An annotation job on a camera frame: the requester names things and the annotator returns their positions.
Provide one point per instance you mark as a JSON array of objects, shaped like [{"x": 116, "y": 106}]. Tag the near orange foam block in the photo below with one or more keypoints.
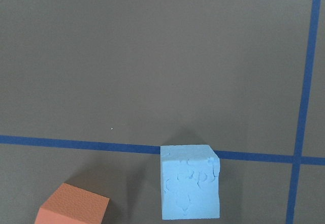
[{"x": 70, "y": 204}]

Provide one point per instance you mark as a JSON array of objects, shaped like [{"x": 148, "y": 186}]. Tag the light blue foam block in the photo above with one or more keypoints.
[{"x": 189, "y": 182}]

